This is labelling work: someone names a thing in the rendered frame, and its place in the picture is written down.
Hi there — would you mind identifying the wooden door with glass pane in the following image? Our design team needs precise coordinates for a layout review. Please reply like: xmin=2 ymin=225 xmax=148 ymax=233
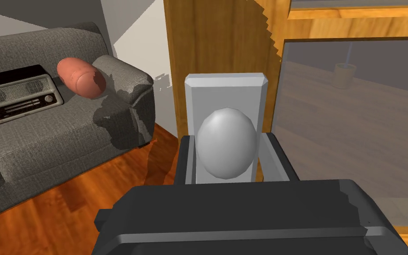
xmin=163 ymin=0 xmax=408 ymax=255

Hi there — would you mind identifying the grey door knob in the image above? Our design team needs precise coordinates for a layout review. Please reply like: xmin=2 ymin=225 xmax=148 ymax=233
xmin=184 ymin=72 xmax=269 ymax=185

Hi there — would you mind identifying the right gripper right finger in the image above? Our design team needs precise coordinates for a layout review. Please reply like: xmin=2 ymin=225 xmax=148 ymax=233
xmin=256 ymin=132 xmax=300 ymax=183

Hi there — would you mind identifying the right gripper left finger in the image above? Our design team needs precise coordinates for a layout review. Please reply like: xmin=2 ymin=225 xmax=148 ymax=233
xmin=173 ymin=135 xmax=197 ymax=186

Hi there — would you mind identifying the grey sofa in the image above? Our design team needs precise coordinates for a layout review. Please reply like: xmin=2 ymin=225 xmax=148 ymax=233
xmin=0 ymin=22 xmax=155 ymax=225

